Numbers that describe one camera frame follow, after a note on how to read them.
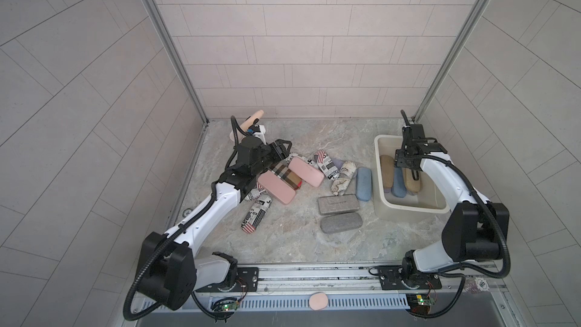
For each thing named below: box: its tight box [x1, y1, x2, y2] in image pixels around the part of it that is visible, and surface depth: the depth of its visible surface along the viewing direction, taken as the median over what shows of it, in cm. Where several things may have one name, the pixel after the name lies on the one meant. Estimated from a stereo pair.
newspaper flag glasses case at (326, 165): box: [313, 149, 340, 181], surface depth 95 cm
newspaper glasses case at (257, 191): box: [244, 182, 268, 203], surface depth 90 cm
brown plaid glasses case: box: [267, 161, 303, 190], surface depth 93 cm
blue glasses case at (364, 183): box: [355, 166, 373, 202], surface depth 93 cm
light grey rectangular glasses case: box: [317, 193, 361, 215], surface depth 87 cm
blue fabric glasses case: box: [391, 166, 408, 198], surface depth 91 cm
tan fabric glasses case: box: [379, 154, 395, 194], surface depth 91 cm
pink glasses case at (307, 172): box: [288, 155, 325, 188], surface depth 95 cm
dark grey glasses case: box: [320, 211, 364, 234], surface depth 82 cm
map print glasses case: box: [331, 161, 357, 197], surface depth 92 cm
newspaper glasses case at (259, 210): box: [241, 196, 273, 234], surface depth 83 cm
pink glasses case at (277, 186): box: [257, 169, 296, 205], surface depth 91 cm
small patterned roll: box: [463, 277, 490, 294], surface depth 67 cm
